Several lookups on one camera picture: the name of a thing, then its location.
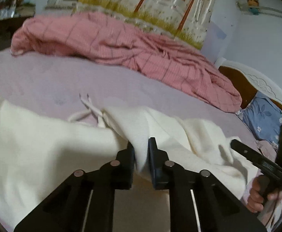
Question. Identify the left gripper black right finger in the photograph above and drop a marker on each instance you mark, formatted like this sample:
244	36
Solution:
198	200

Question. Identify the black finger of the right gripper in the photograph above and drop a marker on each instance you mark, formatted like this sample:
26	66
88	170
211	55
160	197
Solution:
254	158

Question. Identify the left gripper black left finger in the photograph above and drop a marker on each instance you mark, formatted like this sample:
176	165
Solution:
85	200

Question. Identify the white zip hoodie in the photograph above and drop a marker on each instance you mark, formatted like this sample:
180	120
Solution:
38	153

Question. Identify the right hand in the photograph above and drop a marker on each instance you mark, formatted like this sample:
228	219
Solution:
256	197

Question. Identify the pink pillow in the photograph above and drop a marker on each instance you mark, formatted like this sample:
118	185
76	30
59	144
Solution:
269	150

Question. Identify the blue floral pillow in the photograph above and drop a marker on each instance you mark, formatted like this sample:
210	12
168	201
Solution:
263	118

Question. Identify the white carved headboard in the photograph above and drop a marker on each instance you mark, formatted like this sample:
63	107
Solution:
249	81

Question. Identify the pink bed sheet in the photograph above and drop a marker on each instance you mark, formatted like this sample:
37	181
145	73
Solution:
72	89

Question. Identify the pink plaid quilt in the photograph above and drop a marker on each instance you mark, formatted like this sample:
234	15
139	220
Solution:
107	40

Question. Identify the tree print curtain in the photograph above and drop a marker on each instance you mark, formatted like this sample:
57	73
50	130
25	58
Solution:
185	20

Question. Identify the dark wooden desk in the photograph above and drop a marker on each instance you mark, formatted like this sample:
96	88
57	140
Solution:
7	29

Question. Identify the doll wall hanging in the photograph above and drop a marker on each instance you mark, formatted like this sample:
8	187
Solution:
251	6

